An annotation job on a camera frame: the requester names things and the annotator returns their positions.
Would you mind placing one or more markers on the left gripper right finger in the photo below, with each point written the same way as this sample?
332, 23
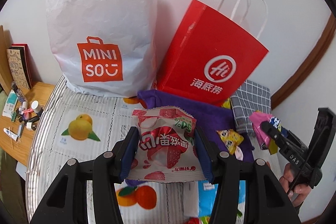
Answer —
265, 199

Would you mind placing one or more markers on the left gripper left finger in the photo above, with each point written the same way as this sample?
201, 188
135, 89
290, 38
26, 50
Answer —
65, 201

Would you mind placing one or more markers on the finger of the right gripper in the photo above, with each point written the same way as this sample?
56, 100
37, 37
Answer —
288, 143

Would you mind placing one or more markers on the pink yellow snack bag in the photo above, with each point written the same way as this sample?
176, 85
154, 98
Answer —
261, 123

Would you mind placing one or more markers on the pale pink pastry pack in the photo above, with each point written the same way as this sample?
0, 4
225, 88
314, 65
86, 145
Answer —
238, 153

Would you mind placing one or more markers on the yellow triangular snack bag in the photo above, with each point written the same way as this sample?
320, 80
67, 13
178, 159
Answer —
231, 139

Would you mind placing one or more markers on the red gold snack pack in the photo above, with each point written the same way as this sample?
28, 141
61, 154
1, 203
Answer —
193, 220

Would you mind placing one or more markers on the strawberry white snack bag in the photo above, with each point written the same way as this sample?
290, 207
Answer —
166, 149

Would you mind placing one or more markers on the grey checked folded cloth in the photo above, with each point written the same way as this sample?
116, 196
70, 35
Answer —
247, 99

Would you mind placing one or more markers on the blue tissue pack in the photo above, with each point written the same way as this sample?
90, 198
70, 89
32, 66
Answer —
206, 198

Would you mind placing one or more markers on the wooden bedside table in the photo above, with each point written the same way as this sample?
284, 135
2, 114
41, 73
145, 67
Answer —
20, 149

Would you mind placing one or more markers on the purple towel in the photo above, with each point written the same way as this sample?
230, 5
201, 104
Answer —
209, 118

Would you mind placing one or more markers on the fruit print table cover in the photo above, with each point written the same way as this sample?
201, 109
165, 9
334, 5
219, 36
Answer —
111, 121

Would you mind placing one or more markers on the white ointment tube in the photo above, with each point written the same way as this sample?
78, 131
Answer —
9, 133

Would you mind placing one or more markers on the white cream jar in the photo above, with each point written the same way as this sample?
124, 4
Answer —
36, 107

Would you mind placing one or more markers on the red Haidilao paper bag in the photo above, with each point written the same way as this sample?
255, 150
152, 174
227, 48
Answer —
209, 57

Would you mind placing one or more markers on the teal white tube box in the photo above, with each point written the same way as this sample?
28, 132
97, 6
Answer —
10, 104

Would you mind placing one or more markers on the patterned book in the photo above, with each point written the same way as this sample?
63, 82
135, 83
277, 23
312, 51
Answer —
18, 60

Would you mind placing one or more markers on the wooden headboard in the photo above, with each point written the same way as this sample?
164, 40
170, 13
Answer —
6, 77

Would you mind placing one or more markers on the white Miniso plastic bag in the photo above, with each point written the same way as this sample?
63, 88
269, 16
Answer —
104, 47

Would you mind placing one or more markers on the brown wooden door frame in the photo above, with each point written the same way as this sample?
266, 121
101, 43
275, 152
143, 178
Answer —
307, 66

